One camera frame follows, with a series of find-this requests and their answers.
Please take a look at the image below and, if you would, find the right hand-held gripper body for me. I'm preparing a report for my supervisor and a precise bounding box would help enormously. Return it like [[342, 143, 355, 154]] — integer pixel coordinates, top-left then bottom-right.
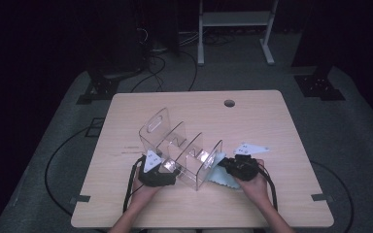
[[229, 142, 271, 182]]

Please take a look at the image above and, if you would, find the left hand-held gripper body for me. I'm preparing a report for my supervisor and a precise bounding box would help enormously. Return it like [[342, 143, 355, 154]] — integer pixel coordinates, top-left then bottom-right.
[[137, 150, 178, 188]]

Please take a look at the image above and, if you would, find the light blue cleaning cloth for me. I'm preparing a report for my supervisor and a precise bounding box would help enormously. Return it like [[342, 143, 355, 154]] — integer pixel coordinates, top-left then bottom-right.
[[205, 151, 243, 191]]

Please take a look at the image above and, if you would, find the clear acrylic divided organizer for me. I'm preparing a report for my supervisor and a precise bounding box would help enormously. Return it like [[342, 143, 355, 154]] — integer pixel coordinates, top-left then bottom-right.
[[138, 107, 223, 192]]

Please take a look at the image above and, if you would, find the person's left hand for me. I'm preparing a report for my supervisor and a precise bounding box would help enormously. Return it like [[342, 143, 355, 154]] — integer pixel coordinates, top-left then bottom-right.
[[129, 176, 163, 212]]

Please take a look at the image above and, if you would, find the person's right hand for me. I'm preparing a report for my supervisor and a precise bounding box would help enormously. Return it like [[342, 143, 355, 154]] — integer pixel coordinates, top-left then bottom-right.
[[239, 158, 272, 210]]

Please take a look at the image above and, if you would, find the black stand base with feet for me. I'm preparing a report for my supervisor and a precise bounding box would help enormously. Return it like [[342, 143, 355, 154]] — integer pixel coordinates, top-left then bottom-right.
[[76, 66, 126, 106]]

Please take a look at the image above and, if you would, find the black flat stand base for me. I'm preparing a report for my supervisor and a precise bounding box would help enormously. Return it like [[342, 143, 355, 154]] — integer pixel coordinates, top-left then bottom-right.
[[292, 62, 347, 102]]

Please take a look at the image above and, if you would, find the dark equipment rack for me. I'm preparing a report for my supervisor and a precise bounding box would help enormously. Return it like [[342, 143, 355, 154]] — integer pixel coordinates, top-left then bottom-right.
[[86, 0, 151, 76]]

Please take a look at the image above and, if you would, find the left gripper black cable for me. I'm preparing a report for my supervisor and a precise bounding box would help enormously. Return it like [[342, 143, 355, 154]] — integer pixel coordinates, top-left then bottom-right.
[[121, 155, 147, 214]]

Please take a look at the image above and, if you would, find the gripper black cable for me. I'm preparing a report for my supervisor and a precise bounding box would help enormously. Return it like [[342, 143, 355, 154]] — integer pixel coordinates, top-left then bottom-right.
[[121, 155, 147, 214], [255, 162, 279, 212]]

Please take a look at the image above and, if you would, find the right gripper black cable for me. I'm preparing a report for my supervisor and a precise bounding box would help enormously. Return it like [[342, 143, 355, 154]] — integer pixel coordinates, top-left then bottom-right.
[[255, 162, 279, 212]]

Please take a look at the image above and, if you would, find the long black floor cable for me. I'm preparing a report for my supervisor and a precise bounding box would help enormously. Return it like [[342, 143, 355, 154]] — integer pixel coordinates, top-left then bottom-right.
[[310, 160, 355, 233], [44, 125, 93, 217]]

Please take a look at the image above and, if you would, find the black cable tangle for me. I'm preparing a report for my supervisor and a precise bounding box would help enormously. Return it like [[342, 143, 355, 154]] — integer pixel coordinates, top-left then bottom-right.
[[203, 31, 237, 47]]

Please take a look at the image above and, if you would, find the white floor cables bundle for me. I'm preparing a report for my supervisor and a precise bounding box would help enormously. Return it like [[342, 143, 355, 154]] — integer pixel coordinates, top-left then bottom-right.
[[178, 30, 202, 47]]

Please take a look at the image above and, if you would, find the white metal stand frame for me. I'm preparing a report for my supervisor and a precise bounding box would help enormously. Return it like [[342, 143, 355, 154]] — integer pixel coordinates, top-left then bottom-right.
[[197, 0, 280, 67]]

